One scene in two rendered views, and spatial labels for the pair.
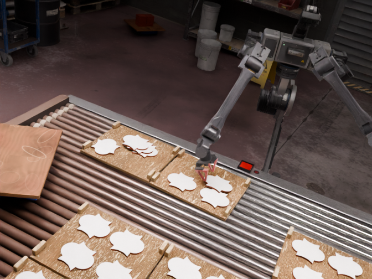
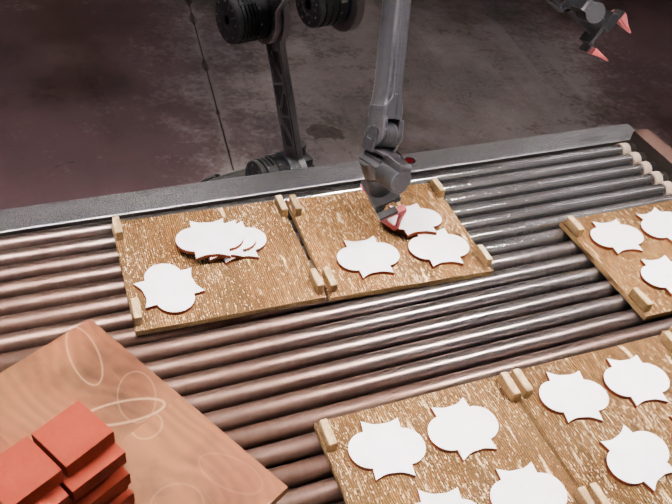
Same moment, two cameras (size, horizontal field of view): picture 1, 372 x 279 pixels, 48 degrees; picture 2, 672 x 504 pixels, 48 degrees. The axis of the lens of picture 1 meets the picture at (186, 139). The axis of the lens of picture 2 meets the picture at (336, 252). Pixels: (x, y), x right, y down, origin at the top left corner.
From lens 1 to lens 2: 1.24 m
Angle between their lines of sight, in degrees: 38
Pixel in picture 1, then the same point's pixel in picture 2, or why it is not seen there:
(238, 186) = (432, 202)
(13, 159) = not seen: hidden behind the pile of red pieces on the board
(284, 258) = (614, 269)
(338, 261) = (654, 224)
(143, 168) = (283, 278)
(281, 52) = not seen: outside the picture
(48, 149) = (138, 380)
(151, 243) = (484, 397)
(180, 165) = (320, 228)
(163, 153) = (267, 225)
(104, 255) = (468, 480)
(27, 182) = (224, 482)
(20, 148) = not seen: hidden behind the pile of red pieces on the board
